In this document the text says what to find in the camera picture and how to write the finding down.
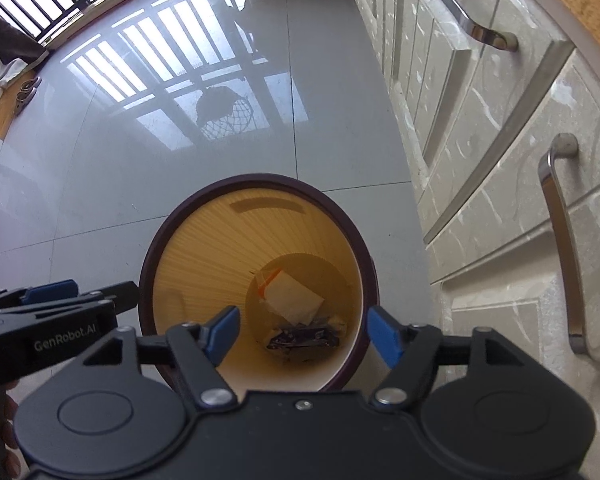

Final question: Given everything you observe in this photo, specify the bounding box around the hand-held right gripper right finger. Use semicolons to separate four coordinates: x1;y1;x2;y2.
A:
367;305;528;408

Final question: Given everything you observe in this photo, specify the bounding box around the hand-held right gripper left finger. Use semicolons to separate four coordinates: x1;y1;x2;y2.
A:
82;305;241;408

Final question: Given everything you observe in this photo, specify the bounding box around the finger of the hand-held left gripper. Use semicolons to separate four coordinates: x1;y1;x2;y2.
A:
0;282;141;317
0;280;79;311

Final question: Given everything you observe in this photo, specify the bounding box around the yellow bin with brown rim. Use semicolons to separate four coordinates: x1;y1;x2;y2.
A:
137;174;381;393

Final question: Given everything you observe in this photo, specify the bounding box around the white paper wrapper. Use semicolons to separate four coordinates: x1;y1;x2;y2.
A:
257;269;326;326

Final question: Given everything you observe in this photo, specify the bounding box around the dark foil wrapper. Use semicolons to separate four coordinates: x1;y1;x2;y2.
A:
266;316;345;351

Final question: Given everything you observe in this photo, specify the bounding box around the brown and white curtain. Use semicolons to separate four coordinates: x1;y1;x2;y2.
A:
0;4;51;88

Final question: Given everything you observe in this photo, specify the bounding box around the wooden bed edge board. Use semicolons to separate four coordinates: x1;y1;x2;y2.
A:
527;0;600;78

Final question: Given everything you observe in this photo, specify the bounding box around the long metal drawer handle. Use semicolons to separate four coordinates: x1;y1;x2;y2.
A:
538;132;600;362

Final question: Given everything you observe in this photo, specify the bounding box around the short metal drawer handle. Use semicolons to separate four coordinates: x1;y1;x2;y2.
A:
426;0;519;53

